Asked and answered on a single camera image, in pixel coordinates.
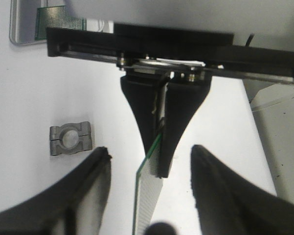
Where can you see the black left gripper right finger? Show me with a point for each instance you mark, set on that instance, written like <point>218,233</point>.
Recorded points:
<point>228,204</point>

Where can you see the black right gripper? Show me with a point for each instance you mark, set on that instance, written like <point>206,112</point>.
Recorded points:
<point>138,47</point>

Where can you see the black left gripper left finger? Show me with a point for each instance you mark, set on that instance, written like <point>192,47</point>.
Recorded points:
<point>72,206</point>

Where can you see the green perforated circuit board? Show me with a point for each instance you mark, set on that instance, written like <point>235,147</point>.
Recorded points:
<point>58,17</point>

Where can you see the silver metal tray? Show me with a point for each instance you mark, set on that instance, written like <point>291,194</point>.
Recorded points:
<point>23,20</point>

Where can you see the grey metal clamp block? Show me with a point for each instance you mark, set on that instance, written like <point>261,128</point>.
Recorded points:
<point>70,138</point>

